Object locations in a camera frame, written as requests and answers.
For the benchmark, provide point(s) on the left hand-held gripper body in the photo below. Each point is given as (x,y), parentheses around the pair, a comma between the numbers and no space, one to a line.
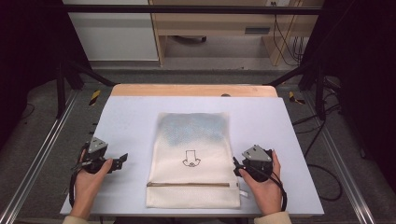
(97,146)

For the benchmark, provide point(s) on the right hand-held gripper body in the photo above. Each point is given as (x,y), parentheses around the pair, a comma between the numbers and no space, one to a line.
(258,155)

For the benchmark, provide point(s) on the white mesh laundry bag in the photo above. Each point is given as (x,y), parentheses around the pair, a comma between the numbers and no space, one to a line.
(193,140)

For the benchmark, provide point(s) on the person's right hand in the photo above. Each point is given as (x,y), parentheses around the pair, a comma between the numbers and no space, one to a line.
(267,193)

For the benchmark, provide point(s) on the person's left hand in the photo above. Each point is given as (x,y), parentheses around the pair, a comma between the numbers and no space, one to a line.
(87,186)

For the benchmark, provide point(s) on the person's right beige sleeve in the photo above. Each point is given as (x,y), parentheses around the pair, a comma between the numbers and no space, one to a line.
(274,218)

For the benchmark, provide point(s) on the person's beige sleeve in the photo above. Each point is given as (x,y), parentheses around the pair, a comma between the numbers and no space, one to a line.
(274,218)
(74,220)

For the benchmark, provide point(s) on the black metal stand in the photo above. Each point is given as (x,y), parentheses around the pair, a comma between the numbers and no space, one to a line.
(61,93)
(320,93)

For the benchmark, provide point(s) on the person's left beige sleeve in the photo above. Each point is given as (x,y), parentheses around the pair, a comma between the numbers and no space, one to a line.
(74,220)

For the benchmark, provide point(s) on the wooden table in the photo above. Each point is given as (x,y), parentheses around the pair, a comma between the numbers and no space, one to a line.
(186,90)

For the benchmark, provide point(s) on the black curtain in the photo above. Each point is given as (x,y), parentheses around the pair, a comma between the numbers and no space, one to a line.
(367,77)
(28,62)

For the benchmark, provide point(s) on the white cabinet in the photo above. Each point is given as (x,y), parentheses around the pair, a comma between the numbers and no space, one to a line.
(115,34)

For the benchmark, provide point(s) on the light wooden desk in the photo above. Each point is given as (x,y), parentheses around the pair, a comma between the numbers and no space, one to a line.
(218,26)

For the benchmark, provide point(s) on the aluminium rail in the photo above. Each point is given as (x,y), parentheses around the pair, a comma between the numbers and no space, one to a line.
(37,155)
(342,161)

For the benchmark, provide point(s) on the black horizontal frame bar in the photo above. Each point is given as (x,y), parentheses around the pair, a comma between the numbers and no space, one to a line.
(186,9)

